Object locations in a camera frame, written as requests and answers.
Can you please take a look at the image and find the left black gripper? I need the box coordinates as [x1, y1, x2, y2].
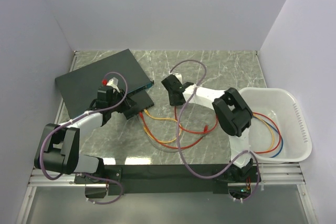
[109, 88, 137, 113]

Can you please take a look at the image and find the small black box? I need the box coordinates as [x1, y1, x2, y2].
[123, 90, 154, 120]

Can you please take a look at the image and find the yellow ethernet cable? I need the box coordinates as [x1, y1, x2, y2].
[143, 110, 179, 143]

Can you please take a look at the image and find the red ethernet cable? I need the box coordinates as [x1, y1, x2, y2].
[139, 112, 209, 151]
[173, 105, 218, 133]

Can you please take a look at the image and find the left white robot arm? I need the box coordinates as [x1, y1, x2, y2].
[34, 86, 136, 180]

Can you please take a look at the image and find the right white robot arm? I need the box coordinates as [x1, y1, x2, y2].
[161, 74, 256, 182]

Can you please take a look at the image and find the white plastic bin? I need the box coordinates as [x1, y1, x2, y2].
[239, 88, 312, 163]

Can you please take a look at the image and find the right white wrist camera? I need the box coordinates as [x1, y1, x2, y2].
[172, 73, 183, 83]

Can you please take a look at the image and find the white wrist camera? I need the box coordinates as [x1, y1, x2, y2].
[102, 77, 119, 89]
[172, 73, 183, 83]

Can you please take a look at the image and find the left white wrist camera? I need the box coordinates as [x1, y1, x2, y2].
[102, 77, 119, 89]

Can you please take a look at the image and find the large black network switch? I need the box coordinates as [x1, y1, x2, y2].
[55, 49, 154, 118]

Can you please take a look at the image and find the blue cable in bin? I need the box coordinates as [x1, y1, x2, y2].
[259, 119, 285, 158]

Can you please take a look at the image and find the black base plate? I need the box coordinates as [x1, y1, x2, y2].
[73, 164, 263, 196]

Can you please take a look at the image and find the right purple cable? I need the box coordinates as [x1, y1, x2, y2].
[169, 60, 262, 205]

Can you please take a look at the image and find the red cable in bin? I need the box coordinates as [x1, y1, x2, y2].
[251, 112, 283, 154]

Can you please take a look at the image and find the aluminium frame rail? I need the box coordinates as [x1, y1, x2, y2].
[28, 163, 306, 187]

